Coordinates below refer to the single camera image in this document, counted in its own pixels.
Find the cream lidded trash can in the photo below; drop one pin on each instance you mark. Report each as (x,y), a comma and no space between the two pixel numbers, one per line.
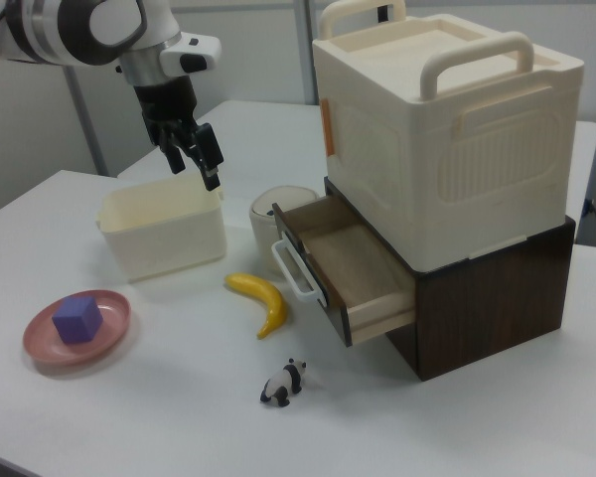
(263,218)

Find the yellow toy banana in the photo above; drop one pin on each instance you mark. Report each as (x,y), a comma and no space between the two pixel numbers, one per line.
(270,298)

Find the purple cube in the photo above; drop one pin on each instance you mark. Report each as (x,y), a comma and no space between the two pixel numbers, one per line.
(77,322)

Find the black and white panda toy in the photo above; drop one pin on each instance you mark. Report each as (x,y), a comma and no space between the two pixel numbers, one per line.
(280,383)

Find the cream open plastic bin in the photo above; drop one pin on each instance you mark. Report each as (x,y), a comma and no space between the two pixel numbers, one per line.
(174,238)

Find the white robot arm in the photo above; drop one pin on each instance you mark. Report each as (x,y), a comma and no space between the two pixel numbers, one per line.
(104,30)

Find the orange tape strip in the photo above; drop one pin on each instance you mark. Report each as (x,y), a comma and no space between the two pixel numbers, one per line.
(329,129)

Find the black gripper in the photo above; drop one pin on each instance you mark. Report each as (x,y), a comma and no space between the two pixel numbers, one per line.
(166,102)

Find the pink plate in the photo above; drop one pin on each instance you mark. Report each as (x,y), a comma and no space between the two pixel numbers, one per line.
(104,318)

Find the dark wood drawer cabinet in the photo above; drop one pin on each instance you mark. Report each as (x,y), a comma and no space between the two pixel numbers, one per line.
(487,308)

